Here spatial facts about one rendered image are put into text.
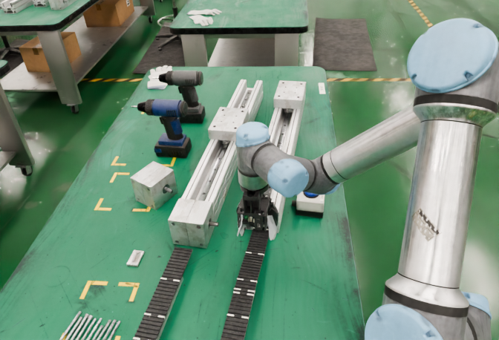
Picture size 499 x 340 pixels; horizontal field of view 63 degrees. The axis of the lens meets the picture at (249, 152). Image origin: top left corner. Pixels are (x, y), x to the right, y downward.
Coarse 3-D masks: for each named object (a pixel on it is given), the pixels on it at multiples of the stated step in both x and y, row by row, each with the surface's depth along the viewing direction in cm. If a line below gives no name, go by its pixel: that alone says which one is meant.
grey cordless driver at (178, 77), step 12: (168, 72) 159; (180, 72) 158; (192, 72) 157; (168, 84) 160; (180, 84) 159; (192, 84) 158; (192, 96) 163; (192, 108) 165; (204, 108) 171; (180, 120) 168; (192, 120) 167
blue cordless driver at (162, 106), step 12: (144, 108) 140; (156, 108) 139; (168, 108) 138; (180, 108) 138; (168, 120) 142; (168, 132) 145; (180, 132) 145; (156, 144) 148; (168, 144) 147; (180, 144) 146; (168, 156) 149; (180, 156) 148
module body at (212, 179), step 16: (240, 96) 171; (256, 96) 168; (256, 112) 171; (208, 144) 141; (224, 144) 145; (208, 160) 133; (224, 160) 133; (192, 176) 127; (208, 176) 133; (224, 176) 127; (192, 192) 121; (208, 192) 125; (224, 192) 129
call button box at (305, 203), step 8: (296, 200) 120; (304, 200) 119; (312, 200) 119; (320, 200) 119; (296, 208) 121; (304, 208) 120; (312, 208) 120; (320, 208) 119; (312, 216) 122; (320, 216) 121
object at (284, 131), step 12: (276, 108) 159; (276, 120) 151; (288, 120) 156; (300, 120) 161; (276, 132) 149; (288, 132) 145; (276, 144) 146; (288, 144) 139; (264, 192) 123; (276, 192) 119; (276, 204) 115; (252, 228) 119
